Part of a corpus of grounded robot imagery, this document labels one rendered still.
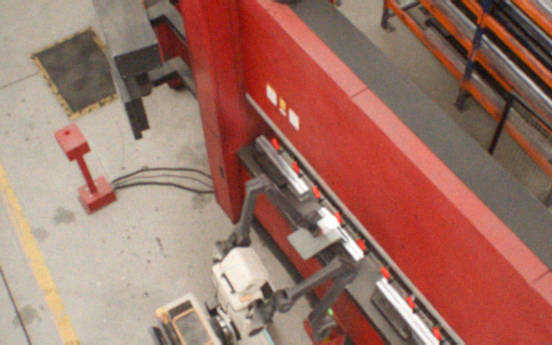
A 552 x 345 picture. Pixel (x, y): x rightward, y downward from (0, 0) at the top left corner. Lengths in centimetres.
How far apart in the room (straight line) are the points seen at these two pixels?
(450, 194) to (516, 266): 37
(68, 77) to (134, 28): 260
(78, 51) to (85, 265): 210
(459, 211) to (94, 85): 416
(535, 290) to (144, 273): 323
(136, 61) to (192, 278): 190
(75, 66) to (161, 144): 117
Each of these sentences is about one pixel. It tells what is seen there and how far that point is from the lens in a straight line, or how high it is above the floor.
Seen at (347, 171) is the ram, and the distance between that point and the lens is 365.
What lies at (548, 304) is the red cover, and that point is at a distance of 283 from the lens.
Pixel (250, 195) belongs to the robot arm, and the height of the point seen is 156.
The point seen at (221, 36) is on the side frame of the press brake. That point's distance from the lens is 395.
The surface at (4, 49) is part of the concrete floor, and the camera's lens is 702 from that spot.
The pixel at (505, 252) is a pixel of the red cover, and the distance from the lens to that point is 287.
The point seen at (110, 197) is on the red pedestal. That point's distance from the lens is 570.
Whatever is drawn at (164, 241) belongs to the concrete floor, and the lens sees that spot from 548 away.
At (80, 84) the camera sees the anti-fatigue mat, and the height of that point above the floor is 2.
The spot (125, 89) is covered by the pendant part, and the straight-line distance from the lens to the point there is 423.
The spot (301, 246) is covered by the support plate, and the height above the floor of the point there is 100.
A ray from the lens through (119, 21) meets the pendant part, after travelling 410.
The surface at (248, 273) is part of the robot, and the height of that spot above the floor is 139.
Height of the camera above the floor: 476
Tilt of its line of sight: 56 degrees down
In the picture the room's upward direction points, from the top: 3 degrees counter-clockwise
